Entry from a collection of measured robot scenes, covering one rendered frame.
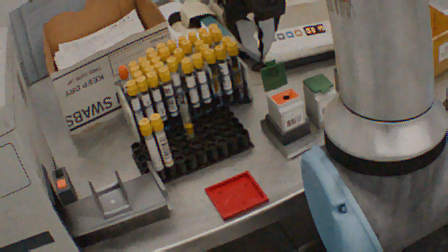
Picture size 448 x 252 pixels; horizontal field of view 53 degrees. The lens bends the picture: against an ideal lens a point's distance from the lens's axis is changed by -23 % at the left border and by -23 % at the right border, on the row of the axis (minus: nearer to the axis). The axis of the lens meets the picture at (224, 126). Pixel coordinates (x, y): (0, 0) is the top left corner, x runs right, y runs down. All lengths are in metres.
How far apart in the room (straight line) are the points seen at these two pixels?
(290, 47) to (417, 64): 0.68
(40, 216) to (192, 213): 0.25
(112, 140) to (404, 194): 0.67
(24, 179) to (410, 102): 0.49
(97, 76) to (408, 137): 0.69
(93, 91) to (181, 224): 0.31
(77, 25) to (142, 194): 0.54
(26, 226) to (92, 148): 0.30
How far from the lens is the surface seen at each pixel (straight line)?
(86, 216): 0.78
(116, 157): 0.91
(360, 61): 0.34
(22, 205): 0.70
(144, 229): 0.78
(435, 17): 1.10
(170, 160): 0.82
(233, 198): 0.79
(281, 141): 0.84
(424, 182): 0.38
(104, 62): 0.93
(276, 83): 0.84
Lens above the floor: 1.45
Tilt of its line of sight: 39 degrees down
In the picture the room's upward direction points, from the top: 12 degrees counter-clockwise
